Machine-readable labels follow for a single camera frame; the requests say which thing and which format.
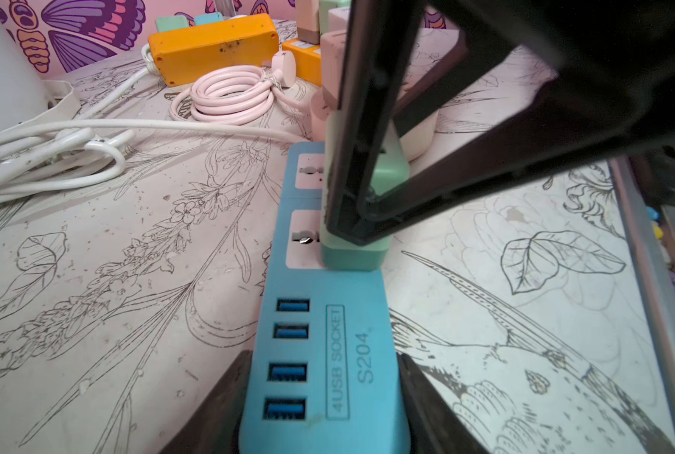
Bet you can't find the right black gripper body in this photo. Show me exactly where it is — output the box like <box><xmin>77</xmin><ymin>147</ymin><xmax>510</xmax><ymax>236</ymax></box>
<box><xmin>436</xmin><ymin>1</ymin><xmax>675</xmax><ymax>165</ymax></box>

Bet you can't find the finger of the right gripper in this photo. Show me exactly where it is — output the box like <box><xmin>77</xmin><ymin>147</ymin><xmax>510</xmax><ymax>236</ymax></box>
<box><xmin>359</xmin><ymin>84</ymin><xmax>633</xmax><ymax>238</ymax></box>
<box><xmin>325</xmin><ymin>1</ymin><xmax>428</xmax><ymax>246</ymax></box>

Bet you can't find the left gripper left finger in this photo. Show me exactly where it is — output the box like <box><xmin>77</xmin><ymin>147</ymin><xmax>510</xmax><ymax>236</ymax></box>
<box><xmin>160</xmin><ymin>350</ymin><xmax>252</xmax><ymax>454</ymax></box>

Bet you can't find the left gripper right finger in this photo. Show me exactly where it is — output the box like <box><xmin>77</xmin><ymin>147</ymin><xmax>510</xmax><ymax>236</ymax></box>
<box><xmin>397</xmin><ymin>353</ymin><xmax>488</xmax><ymax>454</ymax></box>

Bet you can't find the pink USB charger plug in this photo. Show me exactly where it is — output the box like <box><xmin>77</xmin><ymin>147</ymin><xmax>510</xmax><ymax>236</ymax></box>
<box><xmin>320</xmin><ymin>30</ymin><xmax>347</xmax><ymax>110</ymax></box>

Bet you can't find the small yellow power strip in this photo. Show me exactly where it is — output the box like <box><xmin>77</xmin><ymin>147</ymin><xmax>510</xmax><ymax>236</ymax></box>
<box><xmin>282</xmin><ymin>39</ymin><xmax>322</xmax><ymax>86</ymax></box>

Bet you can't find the blue power strip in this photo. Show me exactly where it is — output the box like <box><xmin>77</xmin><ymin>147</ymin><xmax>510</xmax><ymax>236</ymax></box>
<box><xmin>238</xmin><ymin>142</ymin><xmax>411</xmax><ymax>453</ymax></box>

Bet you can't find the green USB charger plug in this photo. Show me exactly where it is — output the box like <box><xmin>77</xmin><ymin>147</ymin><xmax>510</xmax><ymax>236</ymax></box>
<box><xmin>319</xmin><ymin>112</ymin><xmax>411</xmax><ymax>272</ymax></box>

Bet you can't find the blue plug on rear strip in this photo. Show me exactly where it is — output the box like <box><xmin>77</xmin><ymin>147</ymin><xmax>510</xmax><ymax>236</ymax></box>
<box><xmin>194</xmin><ymin>11</ymin><xmax>224</xmax><ymax>26</ymax></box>

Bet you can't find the green plug on rear strip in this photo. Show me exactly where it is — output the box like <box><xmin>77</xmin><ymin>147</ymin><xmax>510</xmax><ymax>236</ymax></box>
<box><xmin>155</xmin><ymin>14</ymin><xmax>190</xmax><ymax>33</ymax></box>

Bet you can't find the orange power strip rear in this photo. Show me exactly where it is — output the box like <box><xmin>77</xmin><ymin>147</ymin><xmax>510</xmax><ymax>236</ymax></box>
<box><xmin>148</xmin><ymin>14</ymin><xmax>280</xmax><ymax>86</ymax></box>

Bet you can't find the pink coiled cable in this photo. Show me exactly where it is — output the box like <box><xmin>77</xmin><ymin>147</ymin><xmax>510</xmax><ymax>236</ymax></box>
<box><xmin>169</xmin><ymin>49</ymin><xmax>316</xmax><ymax>127</ymax></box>

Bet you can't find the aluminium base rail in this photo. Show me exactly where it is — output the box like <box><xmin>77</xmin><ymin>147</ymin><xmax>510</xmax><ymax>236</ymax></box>
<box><xmin>608</xmin><ymin>158</ymin><xmax>675</xmax><ymax>431</ymax></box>

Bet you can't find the white coiled cable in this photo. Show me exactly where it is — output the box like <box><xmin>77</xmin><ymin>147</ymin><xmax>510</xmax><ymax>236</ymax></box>
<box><xmin>0</xmin><ymin>56</ymin><xmax>310</xmax><ymax>219</ymax></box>

